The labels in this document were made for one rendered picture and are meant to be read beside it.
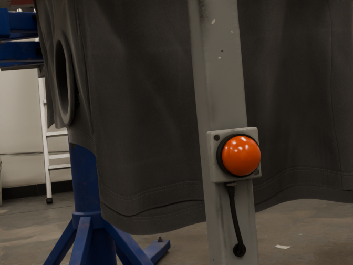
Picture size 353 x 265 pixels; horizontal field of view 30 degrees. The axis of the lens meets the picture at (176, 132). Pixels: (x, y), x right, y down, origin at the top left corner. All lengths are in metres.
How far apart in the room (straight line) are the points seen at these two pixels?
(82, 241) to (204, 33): 1.59
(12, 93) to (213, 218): 4.91
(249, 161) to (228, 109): 0.06
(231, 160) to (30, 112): 4.96
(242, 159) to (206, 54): 0.11
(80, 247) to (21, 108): 3.46
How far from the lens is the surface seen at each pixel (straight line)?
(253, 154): 0.61
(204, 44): 0.64
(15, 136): 5.53
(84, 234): 2.18
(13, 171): 5.55
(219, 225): 0.65
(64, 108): 1.05
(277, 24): 1.00
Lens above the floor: 0.71
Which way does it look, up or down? 3 degrees down
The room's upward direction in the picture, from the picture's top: 5 degrees counter-clockwise
